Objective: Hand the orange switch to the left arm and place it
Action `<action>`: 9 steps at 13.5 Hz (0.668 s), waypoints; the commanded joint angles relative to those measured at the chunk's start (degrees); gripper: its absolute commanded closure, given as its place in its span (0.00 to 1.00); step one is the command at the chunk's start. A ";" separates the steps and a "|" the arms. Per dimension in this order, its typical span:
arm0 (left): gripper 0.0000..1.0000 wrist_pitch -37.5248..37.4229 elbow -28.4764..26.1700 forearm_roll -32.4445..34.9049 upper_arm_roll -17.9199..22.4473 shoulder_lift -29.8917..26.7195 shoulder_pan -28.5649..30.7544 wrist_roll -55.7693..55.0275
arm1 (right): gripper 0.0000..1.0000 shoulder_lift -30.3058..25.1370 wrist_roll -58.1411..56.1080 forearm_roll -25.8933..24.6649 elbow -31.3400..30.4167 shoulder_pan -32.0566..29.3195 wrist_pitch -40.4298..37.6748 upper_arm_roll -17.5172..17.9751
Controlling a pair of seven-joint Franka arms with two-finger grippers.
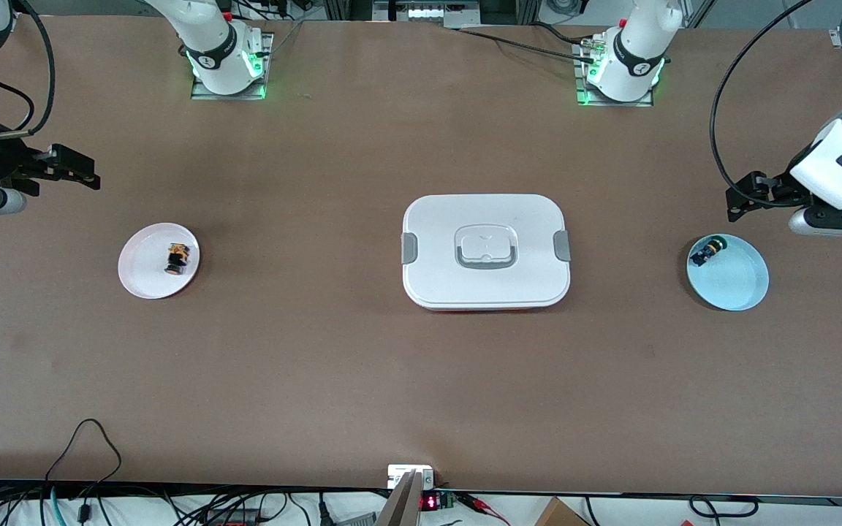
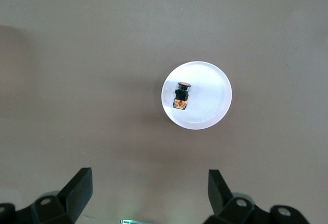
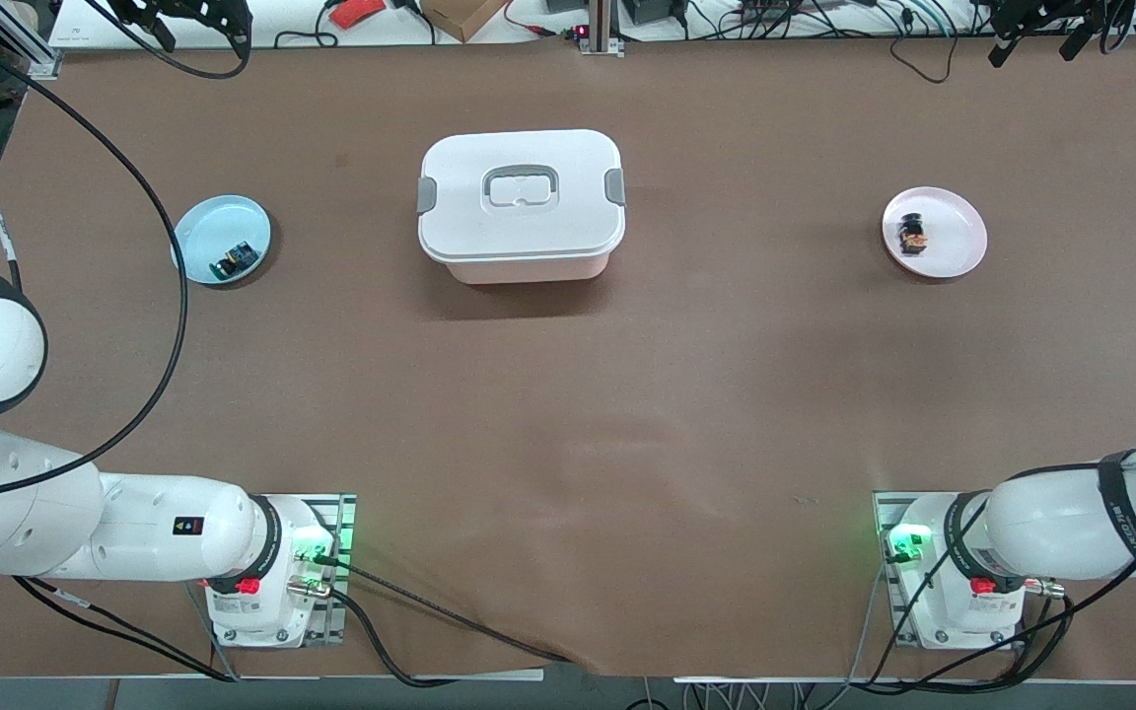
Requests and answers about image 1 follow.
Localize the red and black clip wire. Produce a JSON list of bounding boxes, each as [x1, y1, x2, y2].
[[458, 493, 511, 525]]

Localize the pink round plate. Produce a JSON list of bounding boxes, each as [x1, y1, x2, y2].
[[118, 222, 201, 300]]

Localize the brown cardboard box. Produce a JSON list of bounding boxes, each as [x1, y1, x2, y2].
[[534, 497, 590, 526]]

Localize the metal frame with white light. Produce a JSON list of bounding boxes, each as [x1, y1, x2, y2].
[[372, 0, 482, 24]]

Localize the small white mounting block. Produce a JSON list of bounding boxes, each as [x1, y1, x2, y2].
[[387, 465, 435, 490]]

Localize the black cable to arm base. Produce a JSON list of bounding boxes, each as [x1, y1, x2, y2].
[[444, 22, 601, 61]]

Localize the thin black looped cable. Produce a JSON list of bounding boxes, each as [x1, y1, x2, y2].
[[45, 418, 124, 505]]

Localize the light blue round plate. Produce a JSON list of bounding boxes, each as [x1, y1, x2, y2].
[[686, 233, 770, 312]]

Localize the white lidded box grey clips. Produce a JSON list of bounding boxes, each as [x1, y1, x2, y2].
[[401, 194, 572, 312]]

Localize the grey aluminium profile bar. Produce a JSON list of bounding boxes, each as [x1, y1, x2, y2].
[[376, 470, 423, 526]]

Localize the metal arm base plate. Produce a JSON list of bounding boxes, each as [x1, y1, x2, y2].
[[190, 32, 274, 101], [573, 40, 654, 108]]

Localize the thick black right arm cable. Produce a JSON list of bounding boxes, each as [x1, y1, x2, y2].
[[0, 0, 56, 140]]

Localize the black coiled cable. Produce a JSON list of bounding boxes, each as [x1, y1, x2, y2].
[[688, 495, 759, 519]]

